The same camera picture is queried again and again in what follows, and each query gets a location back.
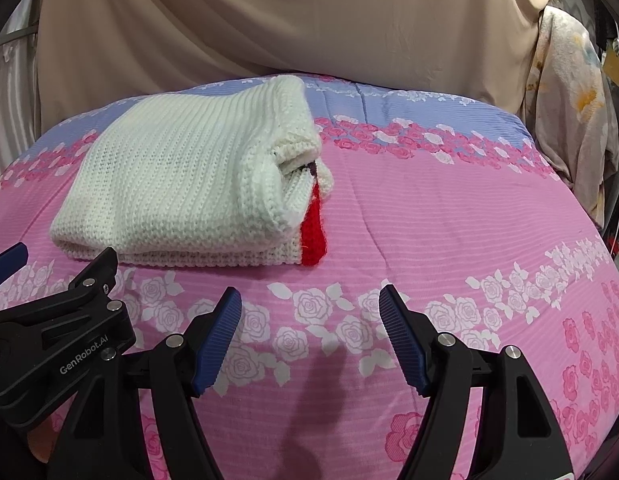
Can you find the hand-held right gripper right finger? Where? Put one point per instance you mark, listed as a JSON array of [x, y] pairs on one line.
[[404, 340]]

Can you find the beige backdrop cloth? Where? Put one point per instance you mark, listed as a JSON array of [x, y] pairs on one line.
[[289, 10]]

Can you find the pink floral bed sheet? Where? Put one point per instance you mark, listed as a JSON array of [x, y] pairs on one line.
[[439, 210]]

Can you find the white satin curtain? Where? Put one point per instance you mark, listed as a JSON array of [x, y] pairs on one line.
[[14, 100]]

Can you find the white red black knit sweater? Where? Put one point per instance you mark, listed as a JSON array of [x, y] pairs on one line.
[[189, 175]]

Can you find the cream floral fleece blanket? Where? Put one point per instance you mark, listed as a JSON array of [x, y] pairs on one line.
[[564, 110]]

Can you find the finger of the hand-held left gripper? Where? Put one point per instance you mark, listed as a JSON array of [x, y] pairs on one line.
[[6, 260], [96, 272]]

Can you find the yellow paper tag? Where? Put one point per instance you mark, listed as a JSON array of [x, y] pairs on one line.
[[612, 67]]

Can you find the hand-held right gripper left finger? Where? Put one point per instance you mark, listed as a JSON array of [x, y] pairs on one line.
[[217, 345]]

